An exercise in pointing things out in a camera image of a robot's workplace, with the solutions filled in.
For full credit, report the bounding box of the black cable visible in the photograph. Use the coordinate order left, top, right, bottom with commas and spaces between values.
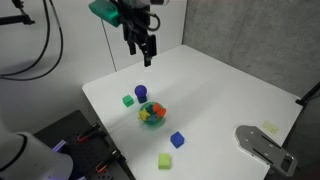
0, 0, 51, 78
0, 0, 65, 82

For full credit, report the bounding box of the black perforated breadboard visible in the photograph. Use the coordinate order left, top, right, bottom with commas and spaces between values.
33, 109, 136, 180

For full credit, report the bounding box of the teal toy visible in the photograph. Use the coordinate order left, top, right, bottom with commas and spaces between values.
142, 104, 154, 115

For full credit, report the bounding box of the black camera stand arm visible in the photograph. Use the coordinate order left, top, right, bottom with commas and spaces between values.
0, 0, 36, 26

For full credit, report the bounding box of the orange toy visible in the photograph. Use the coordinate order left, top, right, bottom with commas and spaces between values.
151, 102, 167, 118

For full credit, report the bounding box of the black clamp with orange tip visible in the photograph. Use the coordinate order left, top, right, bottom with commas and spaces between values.
95, 149, 122, 174
76, 123, 102, 143

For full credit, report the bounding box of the light blue toy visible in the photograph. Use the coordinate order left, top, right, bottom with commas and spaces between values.
147, 114, 161, 124

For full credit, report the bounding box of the yellow splat-shaped toy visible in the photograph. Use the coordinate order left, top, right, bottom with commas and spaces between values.
137, 108, 151, 122

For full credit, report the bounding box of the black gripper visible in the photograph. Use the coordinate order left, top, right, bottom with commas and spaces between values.
114, 0, 162, 68

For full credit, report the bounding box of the lime green cube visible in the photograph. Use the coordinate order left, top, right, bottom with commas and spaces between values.
157, 152, 173, 170

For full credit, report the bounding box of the grey metal mounting plate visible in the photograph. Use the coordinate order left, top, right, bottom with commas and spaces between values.
235, 124, 298, 178

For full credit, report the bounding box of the black pole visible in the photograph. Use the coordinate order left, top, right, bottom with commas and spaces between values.
295, 81, 320, 107

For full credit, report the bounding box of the yellow sticky note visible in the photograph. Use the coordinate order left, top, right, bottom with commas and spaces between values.
261, 120, 280, 135

